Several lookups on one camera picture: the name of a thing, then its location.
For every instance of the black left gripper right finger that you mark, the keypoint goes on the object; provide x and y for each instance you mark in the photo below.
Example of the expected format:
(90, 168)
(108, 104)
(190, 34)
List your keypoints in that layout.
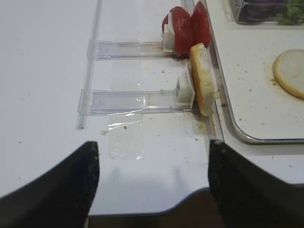
(248, 196)

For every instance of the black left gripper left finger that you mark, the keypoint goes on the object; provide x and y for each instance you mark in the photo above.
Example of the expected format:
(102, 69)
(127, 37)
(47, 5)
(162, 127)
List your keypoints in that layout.
(60, 198)

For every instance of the upright bread bun slice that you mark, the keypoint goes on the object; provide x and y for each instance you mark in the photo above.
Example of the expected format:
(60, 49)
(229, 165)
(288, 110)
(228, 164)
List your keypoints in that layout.
(201, 70)

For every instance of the white pusher block bread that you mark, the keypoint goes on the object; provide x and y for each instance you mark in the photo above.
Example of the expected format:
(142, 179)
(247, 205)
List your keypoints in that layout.
(184, 91)

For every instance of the back red tomato slice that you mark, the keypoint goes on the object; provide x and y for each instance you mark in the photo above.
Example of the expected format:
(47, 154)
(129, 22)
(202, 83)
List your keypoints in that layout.
(200, 25)

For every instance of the red tomato slice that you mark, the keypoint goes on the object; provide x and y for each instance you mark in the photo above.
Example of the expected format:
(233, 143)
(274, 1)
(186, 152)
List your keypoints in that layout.
(200, 25)
(179, 19)

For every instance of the green lettuce in container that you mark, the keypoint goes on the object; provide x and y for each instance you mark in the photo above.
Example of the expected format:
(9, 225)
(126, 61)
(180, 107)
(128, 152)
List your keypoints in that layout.
(292, 13)

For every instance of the front red tomato slice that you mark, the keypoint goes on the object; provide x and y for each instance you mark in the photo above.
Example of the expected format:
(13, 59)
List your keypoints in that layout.
(179, 19)

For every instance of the clear outer left strip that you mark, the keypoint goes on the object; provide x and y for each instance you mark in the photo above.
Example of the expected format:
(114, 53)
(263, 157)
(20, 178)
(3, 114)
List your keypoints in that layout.
(84, 101)

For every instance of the round bun base on tray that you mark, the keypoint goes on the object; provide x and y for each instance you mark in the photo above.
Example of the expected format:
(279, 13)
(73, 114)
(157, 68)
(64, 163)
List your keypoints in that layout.
(288, 71)

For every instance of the metal baking tray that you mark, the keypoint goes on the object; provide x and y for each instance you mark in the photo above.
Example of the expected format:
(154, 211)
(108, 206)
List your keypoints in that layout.
(261, 111)

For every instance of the white pusher block tomatoes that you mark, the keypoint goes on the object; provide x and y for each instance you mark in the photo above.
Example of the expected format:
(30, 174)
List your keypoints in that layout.
(168, 39)

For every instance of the purple cabbage leaf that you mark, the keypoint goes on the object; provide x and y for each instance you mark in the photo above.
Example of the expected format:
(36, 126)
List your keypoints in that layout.
(260, 10)

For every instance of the clear plastic salad container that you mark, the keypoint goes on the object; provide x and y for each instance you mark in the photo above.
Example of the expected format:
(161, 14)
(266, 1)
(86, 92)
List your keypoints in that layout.
(235, 6)

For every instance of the clear rail near bread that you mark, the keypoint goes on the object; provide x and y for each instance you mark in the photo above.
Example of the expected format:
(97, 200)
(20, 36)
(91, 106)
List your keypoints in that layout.
(133, 102)

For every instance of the clear rail near tomatoes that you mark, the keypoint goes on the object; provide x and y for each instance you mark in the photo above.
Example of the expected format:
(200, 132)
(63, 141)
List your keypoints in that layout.
(107, 50)

